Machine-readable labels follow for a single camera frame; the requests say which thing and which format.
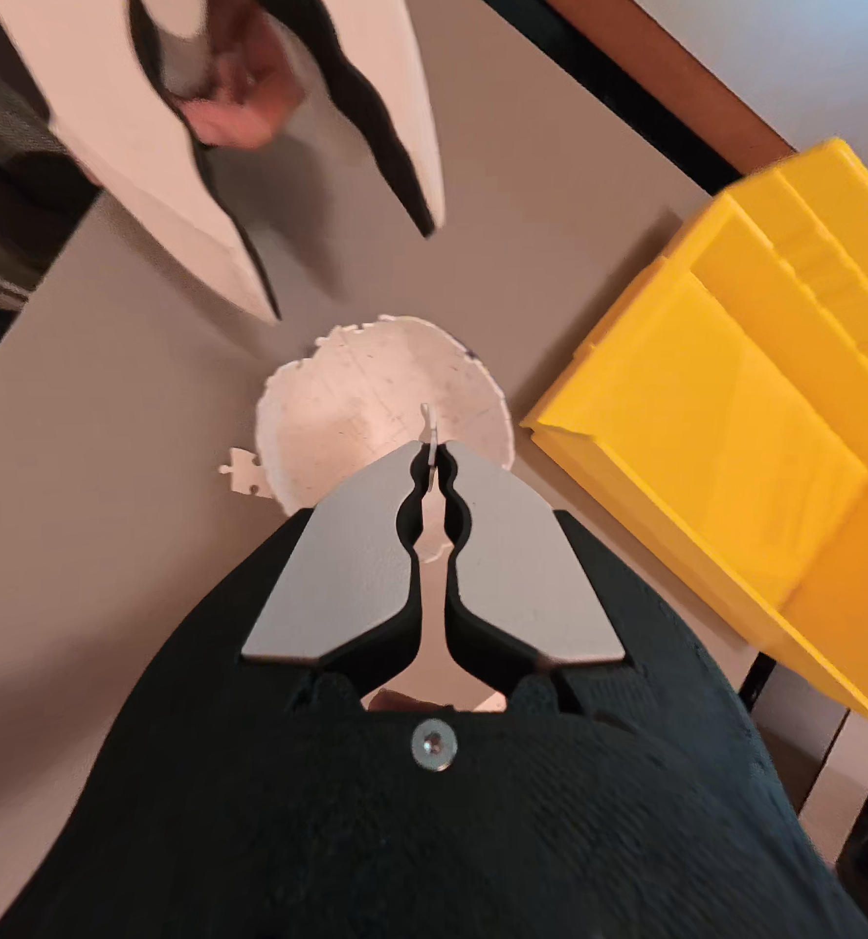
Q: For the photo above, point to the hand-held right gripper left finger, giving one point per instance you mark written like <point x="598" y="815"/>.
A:
<point x="338" y="572"/>

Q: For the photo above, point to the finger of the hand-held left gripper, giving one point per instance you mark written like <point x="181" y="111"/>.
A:
<point x="397" y="88"/>
<point x="118" y="147"/>

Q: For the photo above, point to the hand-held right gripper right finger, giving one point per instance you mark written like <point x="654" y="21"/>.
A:
<point x="529" y="579"/>

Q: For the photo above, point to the white jigsaw piece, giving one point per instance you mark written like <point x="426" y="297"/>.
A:
<point x="428" y="440"/>
<point x="247" y="473"/>

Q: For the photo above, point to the colourful puzzle ball shell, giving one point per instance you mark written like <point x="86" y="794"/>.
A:
<point x="360" y="389"/>

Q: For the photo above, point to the person's left hand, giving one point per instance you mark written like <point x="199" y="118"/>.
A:
<point x="247" y="88"/>

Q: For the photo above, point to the large yellow plastic bin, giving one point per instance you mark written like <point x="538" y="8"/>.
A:
<point x="734" y="440"/>

